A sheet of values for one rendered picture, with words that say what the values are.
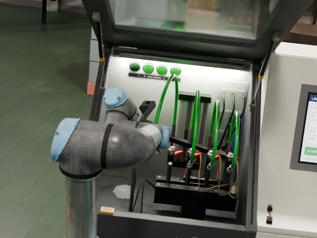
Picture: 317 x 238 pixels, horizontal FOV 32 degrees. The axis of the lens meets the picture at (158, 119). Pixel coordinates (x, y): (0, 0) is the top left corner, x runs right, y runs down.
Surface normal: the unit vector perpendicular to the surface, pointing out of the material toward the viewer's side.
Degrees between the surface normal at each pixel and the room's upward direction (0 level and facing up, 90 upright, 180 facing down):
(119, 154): 81
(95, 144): 63
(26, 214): 0
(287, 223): 0
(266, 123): 76
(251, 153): 43
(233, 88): 90
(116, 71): 90
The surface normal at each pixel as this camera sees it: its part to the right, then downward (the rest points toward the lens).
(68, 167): -0.45, 0.42
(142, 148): 0.80, 0.03
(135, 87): -0.06, 0.37
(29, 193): 0.10, -0.92
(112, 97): -0.39, -0.49
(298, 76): -0.04, 0.14
